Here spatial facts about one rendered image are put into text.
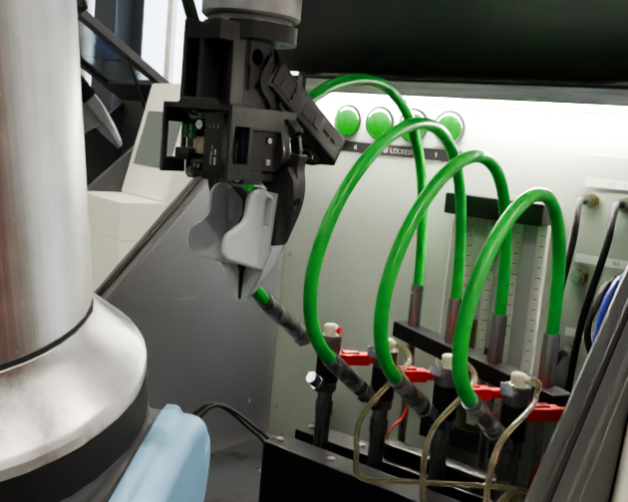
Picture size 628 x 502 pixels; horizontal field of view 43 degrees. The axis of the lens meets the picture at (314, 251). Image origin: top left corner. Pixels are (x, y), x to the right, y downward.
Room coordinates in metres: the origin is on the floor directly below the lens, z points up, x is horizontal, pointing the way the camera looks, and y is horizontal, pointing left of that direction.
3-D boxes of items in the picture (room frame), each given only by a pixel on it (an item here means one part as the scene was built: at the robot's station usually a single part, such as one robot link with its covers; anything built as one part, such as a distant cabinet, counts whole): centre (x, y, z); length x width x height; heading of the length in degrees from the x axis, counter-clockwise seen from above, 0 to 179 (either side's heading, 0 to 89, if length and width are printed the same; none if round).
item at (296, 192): (0.62, 0.03, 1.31); 0.05 x 0.02 x 0.09; 53
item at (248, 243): (0.61, 0.05, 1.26); 0.06 x 0.03 x 0.09; 143
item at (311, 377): (0.93, -0.02, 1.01); 0.05 x 0.03 x 0.21; 143
